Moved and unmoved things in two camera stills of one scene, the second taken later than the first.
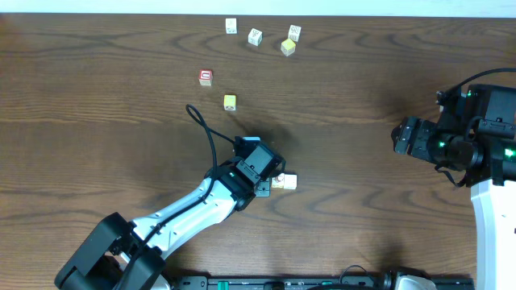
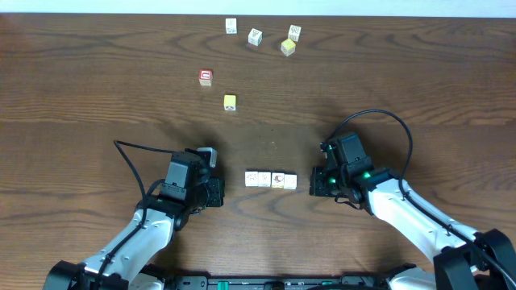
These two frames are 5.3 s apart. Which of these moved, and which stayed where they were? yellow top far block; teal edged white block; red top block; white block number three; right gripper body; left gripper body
Moved: left gripper body; right gripper body
Stayed: white block number three; teal edged white block; red top block; yellow top far block
